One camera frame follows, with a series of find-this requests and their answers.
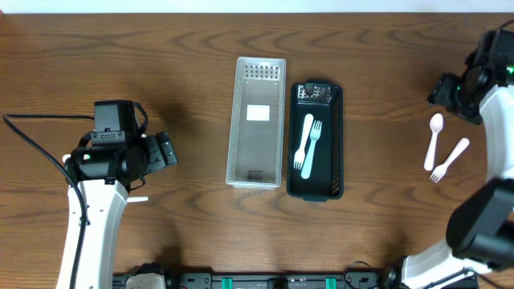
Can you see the white plastic fork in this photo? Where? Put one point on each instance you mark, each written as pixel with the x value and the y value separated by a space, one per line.
pixel 300 152

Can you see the mint green plastic fork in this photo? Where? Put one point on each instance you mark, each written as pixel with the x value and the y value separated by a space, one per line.
pixel 314 137

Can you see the white plastic basket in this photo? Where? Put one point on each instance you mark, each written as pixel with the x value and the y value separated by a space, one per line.
pixel 255 150

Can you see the black plastic basket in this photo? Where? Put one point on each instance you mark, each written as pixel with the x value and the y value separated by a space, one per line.
pixel 324 100

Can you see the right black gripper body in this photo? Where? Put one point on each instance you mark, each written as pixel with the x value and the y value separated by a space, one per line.
pixel 440 92

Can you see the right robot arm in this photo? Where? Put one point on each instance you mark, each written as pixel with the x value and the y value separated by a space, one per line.
pixel 479 237

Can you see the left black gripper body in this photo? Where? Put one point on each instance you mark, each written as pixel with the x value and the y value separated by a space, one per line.
pixel 165 148

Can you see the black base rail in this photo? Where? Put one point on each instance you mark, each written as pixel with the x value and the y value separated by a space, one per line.
pixel 152 275

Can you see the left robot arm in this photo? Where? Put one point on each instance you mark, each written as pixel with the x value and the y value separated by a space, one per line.
pixel 102 169

